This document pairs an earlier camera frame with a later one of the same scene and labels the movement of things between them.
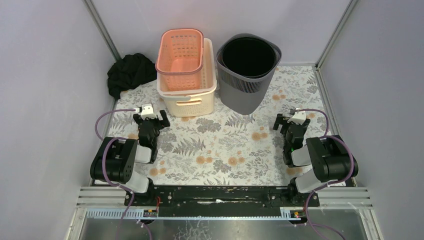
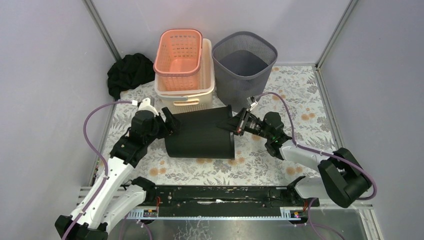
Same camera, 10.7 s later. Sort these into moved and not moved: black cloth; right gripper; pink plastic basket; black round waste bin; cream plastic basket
Moved: right gripper; black round waste bin
Not moved: cream plastic basket; black cloth; pink plastic basket
